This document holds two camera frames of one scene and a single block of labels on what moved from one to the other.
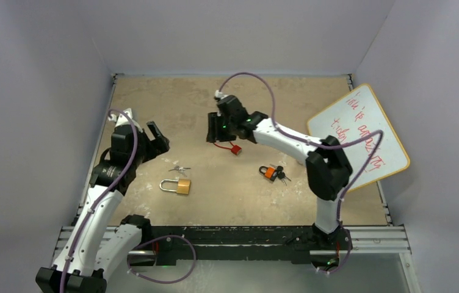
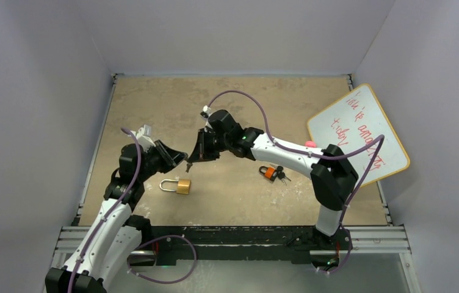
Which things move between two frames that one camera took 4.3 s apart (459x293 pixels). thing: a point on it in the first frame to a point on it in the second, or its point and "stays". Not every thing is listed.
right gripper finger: (212, 129) to (207, 147)
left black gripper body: (147, 150) to (154, 162)
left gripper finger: (154, 129) to (172, 157)
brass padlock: (183, 186) stays
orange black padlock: (271, 173) stays
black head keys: (281, 174) stays
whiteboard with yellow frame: (359, 113) stays
